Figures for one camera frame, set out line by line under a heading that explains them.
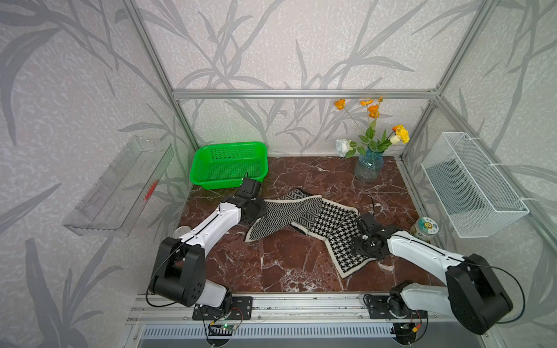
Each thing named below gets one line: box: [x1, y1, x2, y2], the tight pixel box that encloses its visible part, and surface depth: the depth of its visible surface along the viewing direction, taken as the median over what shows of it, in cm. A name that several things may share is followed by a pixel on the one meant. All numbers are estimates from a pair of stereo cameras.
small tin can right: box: [409, 216, 440, 244], surface depth 87 cm
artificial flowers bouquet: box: [334, 95, 410, 159], surface depth 95 cm
